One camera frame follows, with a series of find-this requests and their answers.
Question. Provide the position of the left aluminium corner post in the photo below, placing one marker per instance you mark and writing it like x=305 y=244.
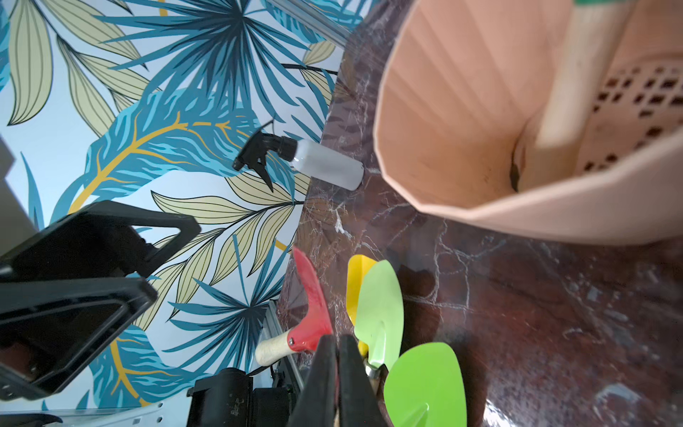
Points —
x=314 y=21

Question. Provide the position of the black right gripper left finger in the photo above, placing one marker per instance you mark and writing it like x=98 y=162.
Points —
x=316 y=404

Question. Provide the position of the small white spray bottle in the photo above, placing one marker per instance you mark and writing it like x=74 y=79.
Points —
x=304 y=156

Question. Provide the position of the light green wide trowel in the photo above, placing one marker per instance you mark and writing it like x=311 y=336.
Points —
x=425 y=388

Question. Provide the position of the light green narrow trowel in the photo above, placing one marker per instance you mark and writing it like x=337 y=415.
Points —
x=380 y=315

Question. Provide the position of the green toy rake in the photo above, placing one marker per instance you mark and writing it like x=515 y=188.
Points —
x=593 y=34

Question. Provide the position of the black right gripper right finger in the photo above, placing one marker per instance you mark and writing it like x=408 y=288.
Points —
x=358 y=405

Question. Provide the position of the peach plastic flower pot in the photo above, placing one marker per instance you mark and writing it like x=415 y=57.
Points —
x=463 y=93

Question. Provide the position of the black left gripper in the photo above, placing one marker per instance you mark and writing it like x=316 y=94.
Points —
x=69 y=291

